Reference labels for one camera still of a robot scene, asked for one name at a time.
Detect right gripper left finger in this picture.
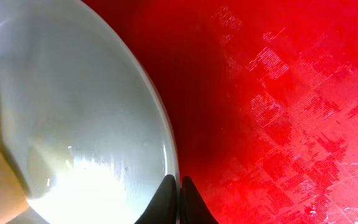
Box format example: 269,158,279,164
135,174,177,224

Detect mint green plate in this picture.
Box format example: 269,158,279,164
0,0,178,223

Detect red plastic tray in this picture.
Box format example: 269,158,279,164
88,0,358,223

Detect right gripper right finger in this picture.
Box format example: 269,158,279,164
180,176,218,224

